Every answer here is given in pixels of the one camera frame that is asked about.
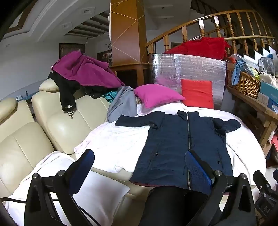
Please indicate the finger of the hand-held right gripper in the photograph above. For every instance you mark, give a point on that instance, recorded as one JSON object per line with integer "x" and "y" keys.
{"x": 261, "y": 180}

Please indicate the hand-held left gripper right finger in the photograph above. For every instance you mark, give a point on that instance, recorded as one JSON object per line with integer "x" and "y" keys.
{"x": 198, "y": 171}

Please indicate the teal garment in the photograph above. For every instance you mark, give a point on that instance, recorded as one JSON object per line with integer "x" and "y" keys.
{"x": 109, "y": 95}

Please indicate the cream leather sofa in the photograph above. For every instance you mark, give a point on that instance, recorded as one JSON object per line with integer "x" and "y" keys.
{"x": 21, "y": 141}

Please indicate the blue and white box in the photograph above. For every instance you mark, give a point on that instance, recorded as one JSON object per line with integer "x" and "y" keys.
{"x": 266, "y": 101}

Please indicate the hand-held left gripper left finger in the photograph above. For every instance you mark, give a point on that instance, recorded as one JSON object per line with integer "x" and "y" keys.
{"x": 83, "y": 167}

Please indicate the white cloth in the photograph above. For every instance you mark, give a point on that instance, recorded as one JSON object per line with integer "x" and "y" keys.
{"x": 104, "y": 195}

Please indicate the teal cardboard box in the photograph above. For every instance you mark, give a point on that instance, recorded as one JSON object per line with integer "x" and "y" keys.
{"x": 269, "y": 90}

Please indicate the grey garment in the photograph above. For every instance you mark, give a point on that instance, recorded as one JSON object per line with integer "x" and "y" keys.
{"x": 123, "y": 102}

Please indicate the blue cloth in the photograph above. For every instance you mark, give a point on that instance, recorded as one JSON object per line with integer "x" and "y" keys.
{"x": 236, "y": 71}

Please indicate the wooden side table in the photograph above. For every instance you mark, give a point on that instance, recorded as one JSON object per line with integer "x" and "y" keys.
{"x": 252, "y": 100}

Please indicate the magenta pillow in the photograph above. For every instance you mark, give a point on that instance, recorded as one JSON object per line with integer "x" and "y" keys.
{"x": 158, "y": 95}

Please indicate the red pillow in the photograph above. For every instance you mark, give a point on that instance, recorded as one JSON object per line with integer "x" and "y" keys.
{"x": 196, "y": 93}

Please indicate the person's legs in black pants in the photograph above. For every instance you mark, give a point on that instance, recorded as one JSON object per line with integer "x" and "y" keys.
{"x": 169, "y": 206}

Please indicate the silver foil insulation panel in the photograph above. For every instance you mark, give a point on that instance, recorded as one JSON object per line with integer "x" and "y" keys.
{"x": 165, "y": 69}

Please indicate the navy blue zip jacket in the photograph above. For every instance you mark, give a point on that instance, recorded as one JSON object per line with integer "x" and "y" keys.
{"x": 169, "y": 141}

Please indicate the magenta fleece garment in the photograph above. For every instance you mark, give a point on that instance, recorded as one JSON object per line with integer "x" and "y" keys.
{"x": 86, "y": 69}

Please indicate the wicker basket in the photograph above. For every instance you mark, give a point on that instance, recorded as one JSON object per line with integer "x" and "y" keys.
{"x": 245, "y": 84}

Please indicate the dark display cabinet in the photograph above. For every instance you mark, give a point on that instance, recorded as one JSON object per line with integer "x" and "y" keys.
{"x": 104, "y": 57}

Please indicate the wooden stair railing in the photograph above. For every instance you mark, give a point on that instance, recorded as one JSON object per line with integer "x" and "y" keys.
{"x": 184, "y": 34}

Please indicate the grey plastic bag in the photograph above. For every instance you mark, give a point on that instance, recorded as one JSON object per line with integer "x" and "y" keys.
{"x": 266, "y": 65}

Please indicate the dark framed wall picture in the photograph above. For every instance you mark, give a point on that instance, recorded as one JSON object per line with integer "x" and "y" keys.
{"x": 69, "y": 49}

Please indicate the black garment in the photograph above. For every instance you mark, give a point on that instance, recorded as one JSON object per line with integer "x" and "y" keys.
{"x": 65, "y": 91}

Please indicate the red blanket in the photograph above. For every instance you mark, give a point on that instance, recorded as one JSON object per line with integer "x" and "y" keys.
{"x": 202, "y": 47}

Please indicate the white blanket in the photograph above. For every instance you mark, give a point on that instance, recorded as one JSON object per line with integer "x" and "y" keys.
{"x": 113, "y": 139}

